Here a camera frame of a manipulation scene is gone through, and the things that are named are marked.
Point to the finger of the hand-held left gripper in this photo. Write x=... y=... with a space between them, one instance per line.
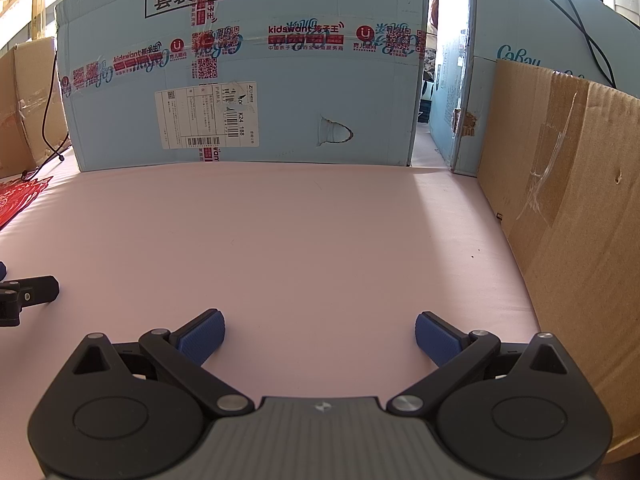
x=35 y=290

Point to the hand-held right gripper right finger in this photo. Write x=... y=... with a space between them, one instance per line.
x=437 y=337

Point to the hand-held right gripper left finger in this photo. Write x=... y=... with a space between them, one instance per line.
x=202 y=337

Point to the red paper-cut decoration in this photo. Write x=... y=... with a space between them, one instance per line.
x=20 y=197

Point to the open brown cardboard box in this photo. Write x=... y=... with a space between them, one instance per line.
x=585 y=220

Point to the taped brown cardboard box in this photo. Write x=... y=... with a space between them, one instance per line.
x=30 y=100

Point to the large blue cardboard box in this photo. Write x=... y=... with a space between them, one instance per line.
x=300 y=100

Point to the narrow blue cardboard box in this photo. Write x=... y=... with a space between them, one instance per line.
x=525 y=20

